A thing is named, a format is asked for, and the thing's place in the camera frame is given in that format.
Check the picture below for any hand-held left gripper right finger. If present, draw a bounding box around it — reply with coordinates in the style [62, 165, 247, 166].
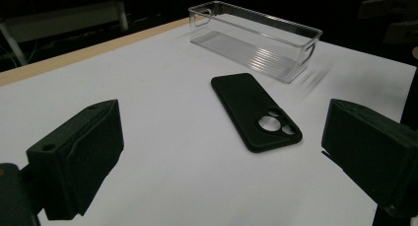
[320, 98, 418, 219]

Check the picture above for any white desk with metal frame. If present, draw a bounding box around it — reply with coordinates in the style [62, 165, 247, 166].
[0, 0, 130, 67]

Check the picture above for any white table mat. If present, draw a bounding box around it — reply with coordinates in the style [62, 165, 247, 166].
[0, 22, 418, 226]

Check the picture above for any clear plastic bin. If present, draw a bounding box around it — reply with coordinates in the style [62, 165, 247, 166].
[187, 0, 323, 85]

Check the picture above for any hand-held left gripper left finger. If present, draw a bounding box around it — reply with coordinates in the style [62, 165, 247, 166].
[26, 99, 125, 221]

